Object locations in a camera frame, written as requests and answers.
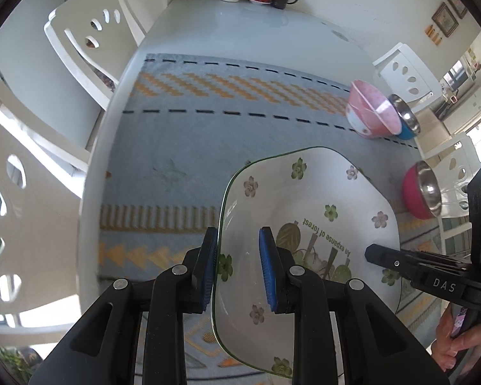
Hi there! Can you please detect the pink steel bowl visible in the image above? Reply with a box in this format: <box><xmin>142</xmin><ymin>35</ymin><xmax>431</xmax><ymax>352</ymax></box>
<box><xmin>401</xmin><ymin>161</ymin><xmax>442</xmax><ymax>220</ymax></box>

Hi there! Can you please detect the square floral white plate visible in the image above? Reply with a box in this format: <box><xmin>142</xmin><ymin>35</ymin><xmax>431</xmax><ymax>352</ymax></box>
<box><xmin>212</xmin><ymin>147</ymin><xmax>401</xmax><ymax>377</ymax></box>

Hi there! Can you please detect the blue steel bowl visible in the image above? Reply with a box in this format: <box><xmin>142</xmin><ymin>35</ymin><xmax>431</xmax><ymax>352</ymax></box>
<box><xmin>388</xmin><ymin>94</ymin><xmax>420</xmax><ymax>140</ymax></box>

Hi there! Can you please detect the pink polka dot bowl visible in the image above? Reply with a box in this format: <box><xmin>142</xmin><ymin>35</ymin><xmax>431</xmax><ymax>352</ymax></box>
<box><xmin>345</xmin><ymin>80</ymin><xmax>402</xmax><ymax>139</ymax></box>

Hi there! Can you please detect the person's right hand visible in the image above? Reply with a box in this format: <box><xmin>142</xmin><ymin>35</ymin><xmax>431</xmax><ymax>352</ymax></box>
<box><xmin>431</xmin><ymin>305</ymin><xmax>481</xmax><ymax>374</ymax></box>

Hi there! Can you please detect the white chair near left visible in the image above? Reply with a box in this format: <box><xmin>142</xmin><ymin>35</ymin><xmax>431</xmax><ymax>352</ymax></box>
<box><xmin>0</xmin><ymin>79</ymin><xmax>80</xmax><ymax>329</ymax></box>

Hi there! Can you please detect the white chair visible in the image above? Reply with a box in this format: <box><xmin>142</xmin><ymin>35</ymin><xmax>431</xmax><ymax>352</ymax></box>
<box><xmin>44</xmin><ymin>0</ymin><xmax>146</xmax><ymax>109</ymax></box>
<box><xmin>373</xmin><ymin>43</ymin><xmax>442</xmax><ymax>111</ymax></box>
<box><xmin>0</xmin><ymin>79</ymin><xmax>80</xmax><ymax>329</ymax></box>

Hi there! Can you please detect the white chair right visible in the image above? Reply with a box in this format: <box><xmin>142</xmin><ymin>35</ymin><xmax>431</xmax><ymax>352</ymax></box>
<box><xmin>373</xmin><ymin>43</ymin><xmax>442</xmax><ymax>111</ymax></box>

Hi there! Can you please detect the blue patterned table mat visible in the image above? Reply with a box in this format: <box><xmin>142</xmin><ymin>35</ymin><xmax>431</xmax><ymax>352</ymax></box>
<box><xmin>98</xmin><ymin>54</ymin><xmax>441</xmax><ymax>384</ymax></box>

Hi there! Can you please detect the white chair far left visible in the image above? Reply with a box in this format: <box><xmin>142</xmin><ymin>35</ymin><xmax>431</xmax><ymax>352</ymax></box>
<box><xmin>44</xmin><ymin>0</ymin><xmax>146</xmax><ymax>109</ymax></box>

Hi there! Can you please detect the white saucer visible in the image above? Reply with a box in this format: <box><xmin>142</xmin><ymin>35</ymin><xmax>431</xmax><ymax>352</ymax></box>
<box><xmin>247</xmin><ymin>0</ymin><xmax>271</xmax><ymax>5</ymax></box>

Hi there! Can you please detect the framed picture on wall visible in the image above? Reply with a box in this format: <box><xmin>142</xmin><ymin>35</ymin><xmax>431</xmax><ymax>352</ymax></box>
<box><xmin>432</xmin><ymin>3</ymin><xmax>459</xmax><ymax>38</ymax></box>

